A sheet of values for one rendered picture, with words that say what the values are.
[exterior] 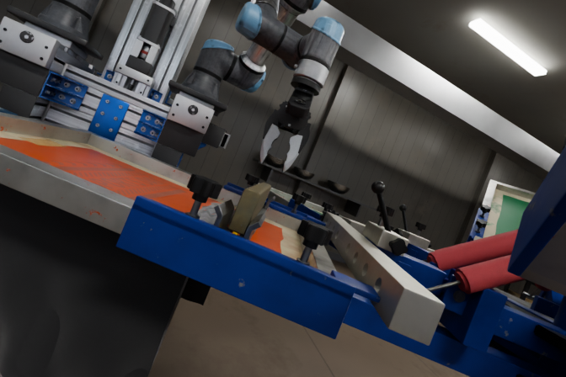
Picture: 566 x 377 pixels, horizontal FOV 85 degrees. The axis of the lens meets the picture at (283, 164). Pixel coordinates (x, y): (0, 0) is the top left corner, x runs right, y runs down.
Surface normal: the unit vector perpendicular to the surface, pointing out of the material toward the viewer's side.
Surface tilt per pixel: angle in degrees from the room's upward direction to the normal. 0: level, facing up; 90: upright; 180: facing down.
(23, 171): 90
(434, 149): 90
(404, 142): 90
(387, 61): 90
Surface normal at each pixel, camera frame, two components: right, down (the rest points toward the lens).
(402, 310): -0.02, -0.03
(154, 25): 0.31, 0.11
